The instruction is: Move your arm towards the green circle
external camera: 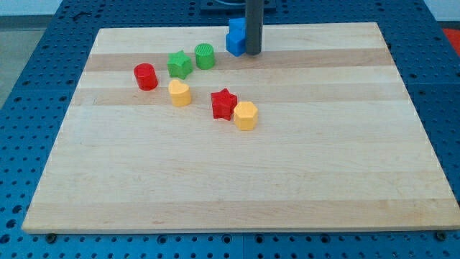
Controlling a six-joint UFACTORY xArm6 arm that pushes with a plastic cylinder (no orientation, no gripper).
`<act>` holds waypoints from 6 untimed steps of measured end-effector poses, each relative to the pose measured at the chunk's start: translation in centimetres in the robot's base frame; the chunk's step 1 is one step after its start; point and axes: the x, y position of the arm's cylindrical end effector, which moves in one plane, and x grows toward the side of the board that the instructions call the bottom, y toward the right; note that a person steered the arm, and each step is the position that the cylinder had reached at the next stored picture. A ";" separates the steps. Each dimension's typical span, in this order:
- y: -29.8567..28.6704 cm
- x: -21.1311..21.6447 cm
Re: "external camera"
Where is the red object at right edge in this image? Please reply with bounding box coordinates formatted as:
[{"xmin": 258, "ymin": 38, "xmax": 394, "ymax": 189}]
[{"xmin": 443, "ymin": 28, "xmax": 460, "ymax": 55}]

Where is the green cylinder block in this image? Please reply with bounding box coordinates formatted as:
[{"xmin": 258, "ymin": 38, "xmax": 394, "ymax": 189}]
[{"xmin": 195, "ymin": 43, "xmax": 215, "ymax": 70}]

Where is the green star block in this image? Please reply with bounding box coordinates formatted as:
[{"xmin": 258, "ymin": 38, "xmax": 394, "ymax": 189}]
[{"xmin": 167, "ymin": 50, "xmax": 193, "ymax": 79}]

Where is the red star block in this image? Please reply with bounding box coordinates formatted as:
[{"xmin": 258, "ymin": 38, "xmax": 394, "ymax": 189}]
[{"xmin": 211, "ymin": 88, "xmax": 238, "ymax": 121}]

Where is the wooden board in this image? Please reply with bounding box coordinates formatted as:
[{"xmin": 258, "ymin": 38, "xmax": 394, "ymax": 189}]
[{"xmin": 22, "ymin": 22, "xmax": 459, "ymax": 234}]

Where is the blue front block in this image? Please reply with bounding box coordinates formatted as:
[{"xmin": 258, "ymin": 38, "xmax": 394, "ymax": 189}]
[{"xmin": 226, "ymin": 29, "xmax": 246, "ymax": 57}]

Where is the blue block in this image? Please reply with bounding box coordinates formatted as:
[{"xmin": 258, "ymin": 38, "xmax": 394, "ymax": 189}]
[
  {"xmin": 228, "ymin": 17, "xmax": 246, "ymax": 33},
  {"xmin": 226, "ymin": 29, "xmax": 246, "ymax": 57}
]

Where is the yellow heart block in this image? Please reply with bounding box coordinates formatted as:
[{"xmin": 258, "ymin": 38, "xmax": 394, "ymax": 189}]
[{"xmin": 168, "ymin": 79, "xmax": 191, "ymax": 107}]

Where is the grey cylindrical robot arm rod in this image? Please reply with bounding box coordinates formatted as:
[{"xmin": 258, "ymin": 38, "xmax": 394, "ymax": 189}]
[{"xmin": 245, "ymin": 0, "xmax": 264, "ymax": 55}]

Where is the red cylinder block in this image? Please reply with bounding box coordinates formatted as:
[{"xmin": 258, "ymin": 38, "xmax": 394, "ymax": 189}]
[{"xmin": 133, "ymin": 63, "xmax": 158, "ymax": 91}]

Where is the blue rear block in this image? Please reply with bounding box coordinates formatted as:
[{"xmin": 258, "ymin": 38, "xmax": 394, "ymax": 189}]
[{"xmin": 228, "ymin": 17, "xmax": 246, "ymax": 33}]

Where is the yellow hexagon block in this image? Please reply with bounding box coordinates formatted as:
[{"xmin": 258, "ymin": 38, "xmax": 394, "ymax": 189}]
[{"xmin": 234, "ymin": 101, "xmax": 258, "ymax": 131}]

